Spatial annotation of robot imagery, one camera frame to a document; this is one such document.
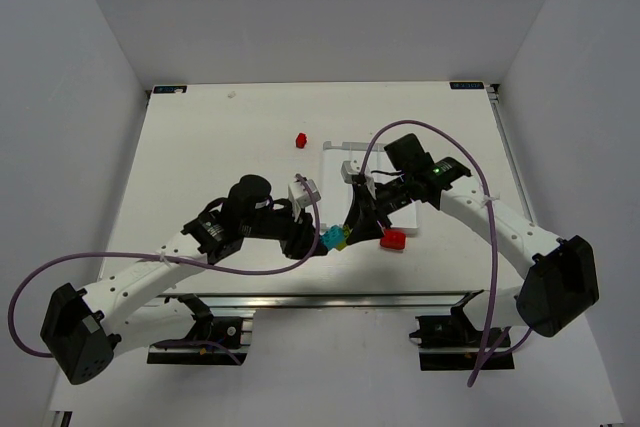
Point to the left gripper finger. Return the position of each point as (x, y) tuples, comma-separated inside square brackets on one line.
[(300, 252), (313, 233)]

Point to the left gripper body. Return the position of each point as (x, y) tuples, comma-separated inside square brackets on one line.
[(295, 238)]

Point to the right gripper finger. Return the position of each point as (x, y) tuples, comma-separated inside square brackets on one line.
[(356, 216), (363, 233)]

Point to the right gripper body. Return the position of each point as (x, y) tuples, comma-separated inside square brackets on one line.
[(369, 208)]

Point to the green lego brick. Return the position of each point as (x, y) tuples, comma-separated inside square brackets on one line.
[(342, 234)]

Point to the blue long lego brick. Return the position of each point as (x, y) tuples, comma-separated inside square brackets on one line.
[(334, 238)]

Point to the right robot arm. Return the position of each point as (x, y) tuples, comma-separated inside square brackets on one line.
[(559, 275)]

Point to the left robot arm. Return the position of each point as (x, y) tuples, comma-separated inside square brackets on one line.
[(86, 328)]

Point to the large red lego brick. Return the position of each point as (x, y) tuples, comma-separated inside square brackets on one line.
[(393, 240)]

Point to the white divided tray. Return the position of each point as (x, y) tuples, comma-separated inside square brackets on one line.
[(336, 194)]

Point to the small red lego brick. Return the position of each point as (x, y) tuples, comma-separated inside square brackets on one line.
[(301, 140)]

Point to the right blue corner label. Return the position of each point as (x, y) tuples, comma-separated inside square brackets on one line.
[(466, 85)]

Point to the blue corner label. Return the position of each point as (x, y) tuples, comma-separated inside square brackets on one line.
[(169, 89), (466, 85)]

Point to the left blue corner label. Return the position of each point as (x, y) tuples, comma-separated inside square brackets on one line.
[(169, 89)]

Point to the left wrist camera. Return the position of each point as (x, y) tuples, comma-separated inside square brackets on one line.
[(303, 194)]

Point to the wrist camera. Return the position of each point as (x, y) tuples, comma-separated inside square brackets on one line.
[(303, 194), (354, 174)]

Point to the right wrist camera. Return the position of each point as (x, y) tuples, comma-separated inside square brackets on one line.
[(354, 174)]

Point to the aluminium front rail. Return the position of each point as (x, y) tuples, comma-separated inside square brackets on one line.
[(411, 300)]

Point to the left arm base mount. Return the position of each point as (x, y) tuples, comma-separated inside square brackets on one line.
[(213, 339)]

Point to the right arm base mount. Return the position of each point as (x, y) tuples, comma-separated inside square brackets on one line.
[(447, 342)]

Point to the right side rail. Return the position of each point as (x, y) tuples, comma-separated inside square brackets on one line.
[(494, 100)]

